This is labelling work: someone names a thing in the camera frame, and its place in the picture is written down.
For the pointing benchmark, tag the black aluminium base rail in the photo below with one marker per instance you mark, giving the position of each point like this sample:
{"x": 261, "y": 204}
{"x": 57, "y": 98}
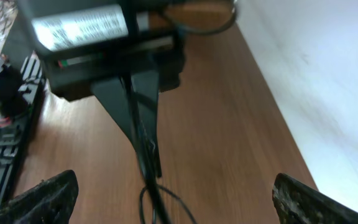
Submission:
{"x": 20, "y": 95}

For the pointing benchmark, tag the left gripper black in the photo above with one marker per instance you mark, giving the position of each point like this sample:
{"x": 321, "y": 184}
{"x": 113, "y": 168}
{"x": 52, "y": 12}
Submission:
{"x": 160, "y": 54}

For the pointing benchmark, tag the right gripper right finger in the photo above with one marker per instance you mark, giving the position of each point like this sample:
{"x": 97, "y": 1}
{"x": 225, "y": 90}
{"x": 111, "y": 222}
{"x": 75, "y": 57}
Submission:
{"x": 296, "y": 202}

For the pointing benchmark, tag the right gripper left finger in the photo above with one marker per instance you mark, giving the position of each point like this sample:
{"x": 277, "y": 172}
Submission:
{"x": 51, "y": 201}

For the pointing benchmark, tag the left camera cable black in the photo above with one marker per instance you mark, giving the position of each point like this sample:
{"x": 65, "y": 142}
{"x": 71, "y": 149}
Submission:
{"x": 201, "y": 17}

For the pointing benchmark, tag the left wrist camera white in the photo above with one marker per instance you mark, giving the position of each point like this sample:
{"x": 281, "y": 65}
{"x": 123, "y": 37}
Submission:
{"x": 69, "y": 26}

